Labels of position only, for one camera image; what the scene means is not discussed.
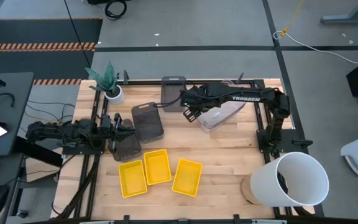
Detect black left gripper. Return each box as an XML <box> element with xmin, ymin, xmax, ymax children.
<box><xmin>99</xmin><ymin>113</ymin><xmax>136</xmax><ymax>154</ymax></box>

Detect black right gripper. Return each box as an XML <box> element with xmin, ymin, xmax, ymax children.
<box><xmin>180</xmin><ymin>84</ymin><xmax>211</xmax><ymax>123</ymax></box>

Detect smoky grey plastic basket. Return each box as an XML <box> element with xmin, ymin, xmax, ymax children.
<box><xmin>160</xmin><ymin>75</ymin><xmax>188</xmax><ymax>113</ymax></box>
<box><xmin>108</xmin><ymin>118</ymin><xmax>143</xmax><ymax>163</ymax></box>
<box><xmin>131</xmin><ymin>101</ymin><xmax>165</xmax><ymax>144</ymax></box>

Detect white plant pot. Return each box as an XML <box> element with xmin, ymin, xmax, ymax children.
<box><xmin>104</xmin><ymin>84</ymin><xmax>126</xmax><ymax>106</ymax></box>

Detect yellow slotted plastic basket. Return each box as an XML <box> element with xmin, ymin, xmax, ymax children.
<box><xmin>142</xmin><ymin>148</ymin><xmax>173</xmax><ymax>187</ymax></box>
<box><xmin>117</xmin><ymin>159</ymin><xmax>149</xmax><ymax>199</ymax></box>
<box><xmin>171</xmin><ymin>157</ymin><xmax>204</xmax><ymax>198</ymax></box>

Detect green artificial plant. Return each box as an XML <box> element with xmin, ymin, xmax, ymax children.
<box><xmin>84</xmin><ymin>60</ymin><xmax>120</xmax><ymax>94</ymax></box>

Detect round wooden base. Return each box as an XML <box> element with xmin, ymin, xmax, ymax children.
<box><xmin>240</xmin><ymin>173</ymin><xmax>261</xmax><ymax>205</ymax></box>

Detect dark grey desk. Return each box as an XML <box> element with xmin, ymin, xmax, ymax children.
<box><xmin>0</xmin><ymin>72</ymin><xmax>35</xmax><ymax>158</ymax></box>

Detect black floor mat striped edges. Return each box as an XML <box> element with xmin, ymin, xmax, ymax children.
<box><xmin>0</xmin><ymin>17</ymin><xmax>104</xmax><ymax>86</ymax></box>

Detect grey metal table leg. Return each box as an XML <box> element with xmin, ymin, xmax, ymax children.
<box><xmin>319</xmin><ymin>0</ymin><xmax>358</xmax><ymax>26</ymax></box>

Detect black aluminium rig frame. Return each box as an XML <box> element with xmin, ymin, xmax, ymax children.
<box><xmin>50</xmin><ymin>70</ymin><xmax>325</xmax><ymax>224</ymax></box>

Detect thin black floor cable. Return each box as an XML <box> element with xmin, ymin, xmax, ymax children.
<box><xmin>63</xmin><ymin>0</ymin><xmax>92</xmax><ymax>68</ymax></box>

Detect coiled black cable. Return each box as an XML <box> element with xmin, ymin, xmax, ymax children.
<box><xmin>104</xmin><ymin>0</ymin><xmax>128</xmax><ymax>21</ymax></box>

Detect black cable on desk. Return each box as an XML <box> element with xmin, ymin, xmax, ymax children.
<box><xmin>0</xmin><ymin>92</ymin><xmax>16</xmax><ymax>124</ymax></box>

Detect yellow cable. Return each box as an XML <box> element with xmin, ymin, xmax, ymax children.
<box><xmin>279</xmin><ymin>0</ymin><xmax>305</xmax><ymax>37</ymax></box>

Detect white cable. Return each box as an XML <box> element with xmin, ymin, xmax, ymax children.
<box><xmin>272</xmin><ymin>30</ymin><xmax>358</xmax><ymax>65</ymax></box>

